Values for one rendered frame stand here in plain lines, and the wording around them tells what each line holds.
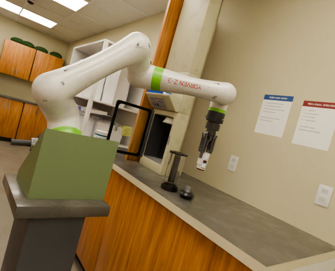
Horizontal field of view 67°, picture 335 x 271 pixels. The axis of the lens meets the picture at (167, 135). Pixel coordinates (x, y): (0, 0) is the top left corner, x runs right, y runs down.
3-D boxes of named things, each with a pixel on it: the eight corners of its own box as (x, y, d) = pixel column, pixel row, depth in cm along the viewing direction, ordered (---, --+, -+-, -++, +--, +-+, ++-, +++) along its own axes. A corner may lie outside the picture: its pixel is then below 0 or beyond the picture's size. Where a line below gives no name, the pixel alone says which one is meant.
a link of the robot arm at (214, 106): (232, 91, 139) (213, 85, 140) (236, 87, 127) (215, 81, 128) (225, 115, 140) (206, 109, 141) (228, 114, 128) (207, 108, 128)
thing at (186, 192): (186, 194, 146) (189, 184, 146) (196, 201, 139) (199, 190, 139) (173, 194, 141) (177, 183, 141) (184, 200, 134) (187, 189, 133)
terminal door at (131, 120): (139, 157, 206) (152, 109, 205) (103, 150, 191) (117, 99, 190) (139, 156, 207) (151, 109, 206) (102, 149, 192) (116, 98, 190)
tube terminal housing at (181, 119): (162, 166, 224) (185, 81, 221) (185, 178, 198) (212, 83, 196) (138, 162, 209) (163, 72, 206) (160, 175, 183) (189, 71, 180)
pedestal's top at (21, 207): (13, 219, 76) (16, 206, 76) (2, 182, 101) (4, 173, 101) (108, 216, 97) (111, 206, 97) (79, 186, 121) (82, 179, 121)
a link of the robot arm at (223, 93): (166, 71, 129) (161, 92, 130) (164, 66, 118) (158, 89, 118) (236, 86, 127) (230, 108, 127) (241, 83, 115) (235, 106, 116)
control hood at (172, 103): (154, 107, 207) (157, 95, 207) (178, 112, 181) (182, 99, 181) (142, 104, 200) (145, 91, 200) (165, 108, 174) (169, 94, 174)
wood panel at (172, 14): (170, 165, 239) (211, 21, 234) (171, 166, 237) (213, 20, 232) (125, 158, 209) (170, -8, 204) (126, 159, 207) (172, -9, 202)
